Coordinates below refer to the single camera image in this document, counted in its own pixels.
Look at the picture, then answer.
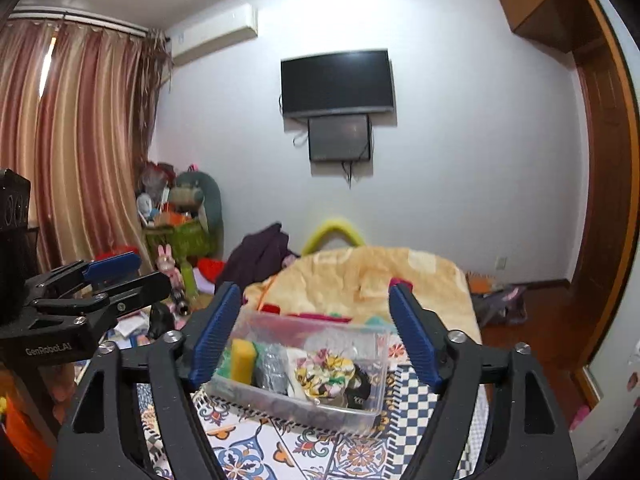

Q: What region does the brown wooden wardrobe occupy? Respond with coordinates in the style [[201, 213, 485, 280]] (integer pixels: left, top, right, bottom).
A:
[[494, 0, 640, 371]]

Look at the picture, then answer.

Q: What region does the grey plush toy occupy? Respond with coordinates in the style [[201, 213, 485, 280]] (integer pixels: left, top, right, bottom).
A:
[[168, 170, 222, 256]]

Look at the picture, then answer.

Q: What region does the wall power outlet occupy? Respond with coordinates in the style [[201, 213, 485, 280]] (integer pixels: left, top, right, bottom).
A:
[[496, 257, 508, 270]]

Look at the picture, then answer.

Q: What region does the beige patterned blanket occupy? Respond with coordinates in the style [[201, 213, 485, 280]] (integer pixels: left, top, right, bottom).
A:
[[244, 246, 482, 344]]

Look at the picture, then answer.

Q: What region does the floral fabric scrunchie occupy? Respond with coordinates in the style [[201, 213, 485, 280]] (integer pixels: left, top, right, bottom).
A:
[[314, 349, 355, 400]]

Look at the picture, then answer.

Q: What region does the striped pink curtain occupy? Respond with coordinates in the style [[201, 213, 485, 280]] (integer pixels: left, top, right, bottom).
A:
[[1, 18, 170, 271]]

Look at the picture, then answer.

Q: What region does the yellow curved foam hoop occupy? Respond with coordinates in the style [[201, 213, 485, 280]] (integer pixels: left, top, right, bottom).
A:
[[302, 218, 366, 256]]

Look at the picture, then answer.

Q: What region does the small wall monitor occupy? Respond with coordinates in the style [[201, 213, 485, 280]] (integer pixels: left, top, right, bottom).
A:
[[308, 115, 372, 162]]

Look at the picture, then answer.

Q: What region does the white drawstring pouch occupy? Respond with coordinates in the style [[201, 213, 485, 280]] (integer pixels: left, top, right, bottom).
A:
[[285, 347, 323, 404]]

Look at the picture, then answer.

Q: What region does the large wall television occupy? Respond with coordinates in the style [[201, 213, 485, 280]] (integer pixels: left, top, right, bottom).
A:
[[281, 50, 395, 118]]

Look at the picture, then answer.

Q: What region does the clear plastic storage box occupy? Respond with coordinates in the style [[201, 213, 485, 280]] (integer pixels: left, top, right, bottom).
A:
[[205, 310, 390, 434]]

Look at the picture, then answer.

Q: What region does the white air conditioner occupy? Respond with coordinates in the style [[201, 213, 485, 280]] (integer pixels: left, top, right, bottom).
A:
[[170, 3, 258, 66]]

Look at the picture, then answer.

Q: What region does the pink bunny doll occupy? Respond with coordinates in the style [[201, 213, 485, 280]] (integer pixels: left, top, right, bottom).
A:
[[156, 244, 184, 290]]

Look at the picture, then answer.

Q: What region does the dark purple clothing pile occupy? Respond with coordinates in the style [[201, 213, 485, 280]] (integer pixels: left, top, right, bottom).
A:
[[215, 222, 293, 290]]

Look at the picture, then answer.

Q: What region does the patterned bed sheet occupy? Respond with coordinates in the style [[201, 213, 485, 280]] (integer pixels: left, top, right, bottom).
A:
[[134, 334, 492, 480]]

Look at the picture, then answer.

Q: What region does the green storage basket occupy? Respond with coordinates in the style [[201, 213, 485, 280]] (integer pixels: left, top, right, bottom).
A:
[[143, 220, 216, 262]]

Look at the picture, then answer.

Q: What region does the green knitted cloth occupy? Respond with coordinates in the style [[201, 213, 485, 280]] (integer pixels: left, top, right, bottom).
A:
[[215, 346, 231, 379]]

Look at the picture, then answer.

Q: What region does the dark bag on floor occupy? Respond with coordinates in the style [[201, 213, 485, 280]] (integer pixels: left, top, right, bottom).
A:
[[472, 285, 528, 328]]

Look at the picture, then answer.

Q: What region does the black lace fabric item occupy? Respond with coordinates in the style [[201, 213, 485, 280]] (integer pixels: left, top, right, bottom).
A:
[[345, 364, 371, 410]]

